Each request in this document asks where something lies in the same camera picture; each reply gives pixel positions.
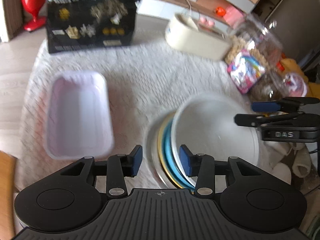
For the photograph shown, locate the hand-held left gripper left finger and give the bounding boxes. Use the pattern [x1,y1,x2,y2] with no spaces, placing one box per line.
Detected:
[60,144,143,198]

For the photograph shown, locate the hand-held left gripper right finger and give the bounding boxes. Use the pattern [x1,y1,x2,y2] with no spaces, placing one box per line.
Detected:
[179,144,275,197]

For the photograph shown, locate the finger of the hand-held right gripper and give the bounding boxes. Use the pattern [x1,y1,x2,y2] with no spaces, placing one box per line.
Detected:
[234,112,320,128]
[251,97,320,113]

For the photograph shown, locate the white bowl yellow rim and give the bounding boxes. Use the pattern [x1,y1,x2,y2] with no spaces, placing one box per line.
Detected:
[157,116,185,189]

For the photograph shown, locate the white bowl black rim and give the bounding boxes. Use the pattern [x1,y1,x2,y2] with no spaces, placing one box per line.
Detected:
[164,97,259,188]

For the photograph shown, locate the white rectangular dish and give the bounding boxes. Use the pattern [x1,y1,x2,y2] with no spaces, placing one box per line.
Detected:
[45,70,115,160]

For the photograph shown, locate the beige cloth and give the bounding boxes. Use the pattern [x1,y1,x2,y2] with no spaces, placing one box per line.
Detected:
[265,141,312,180]

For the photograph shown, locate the clear jar with dark contents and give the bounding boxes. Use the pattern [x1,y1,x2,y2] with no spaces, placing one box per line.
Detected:
[282,72,308,98]

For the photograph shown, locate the colourful candy packet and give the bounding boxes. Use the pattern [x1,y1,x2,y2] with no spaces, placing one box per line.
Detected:
[227,48,267,95]

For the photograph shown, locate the yellow plush toy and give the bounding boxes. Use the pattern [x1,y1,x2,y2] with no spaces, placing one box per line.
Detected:
[276,58,320,98]

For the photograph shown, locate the clear plastic snack jar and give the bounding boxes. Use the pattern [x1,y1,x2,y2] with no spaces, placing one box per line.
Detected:
[224,17,309,103]

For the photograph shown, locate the white lace tablecloth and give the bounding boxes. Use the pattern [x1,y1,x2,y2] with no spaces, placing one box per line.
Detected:
[15,27,310,195]

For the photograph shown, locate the pink paper box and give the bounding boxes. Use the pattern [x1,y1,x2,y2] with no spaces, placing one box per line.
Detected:
[224,5,245,24]

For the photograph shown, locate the grey cabinet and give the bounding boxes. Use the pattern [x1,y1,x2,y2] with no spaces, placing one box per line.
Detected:
[265,0,320,68]

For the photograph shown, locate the wooden board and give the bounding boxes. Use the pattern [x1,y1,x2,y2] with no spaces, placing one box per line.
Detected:
[0,150,18,240]

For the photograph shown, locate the white box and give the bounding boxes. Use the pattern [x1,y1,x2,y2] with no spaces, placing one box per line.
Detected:
[137,0,175,19]

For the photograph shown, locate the black printed box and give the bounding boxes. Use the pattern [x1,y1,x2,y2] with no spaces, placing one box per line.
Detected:
[46,0,137,54]

